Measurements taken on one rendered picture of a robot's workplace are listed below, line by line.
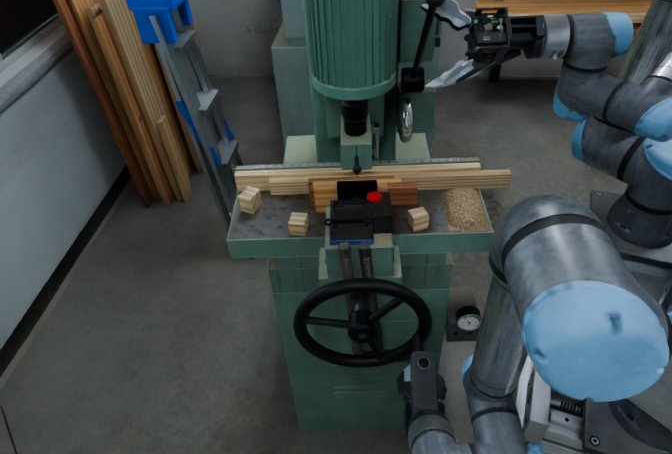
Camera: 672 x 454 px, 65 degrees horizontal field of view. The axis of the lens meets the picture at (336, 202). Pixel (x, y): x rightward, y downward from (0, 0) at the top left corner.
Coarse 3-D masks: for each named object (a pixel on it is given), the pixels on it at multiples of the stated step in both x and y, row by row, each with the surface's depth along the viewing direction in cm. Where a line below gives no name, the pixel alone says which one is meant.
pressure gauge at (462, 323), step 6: (468, 306) 127; (456, 312) 128; (462, 312) 126; (468, 312) 125; (474, 312) 125; (456, 318) 127; (462, 318) 126; (468, 318) 126; (474, 318) 126; (480, 318) 125; (456, 324) 127; (462, 324) 127; (468, 324) 127; (474, 324) 127; (480, 324) 127; (468, 330) 129
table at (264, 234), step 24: (240, 192) 131; (264, 192) 131; (432, 192) 127; (480, 192) 127; (240, 216) 124; (264, 216) 124; (288, 216) 123; (312, 216) 123; (432, 216) 121; (240, 240) 118; (264, 240) 118; (288, 240) 118; (312, 240) 118; (408, 240) 118; (432, 240) 118; (456, 240) 118; (480, 240) 117
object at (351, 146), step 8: (368, 120) 122; (368, 128) 119; (344, 136) 117; (352, 136) 117; (360, 136) 117; (368, 136) 117; (344, 144) 115; (352, 144) 115; (360, 144) 115; (368, 144) 115; (344, 152) 116; (352, 152) 116; (360, 152) 116; (368, 152) 116; (344, 160) 118; (352, 160) 118; (360, 160) 118; (368, 160) 117; (344, 168) 119; (352, 168) 119; (368, 168) 119
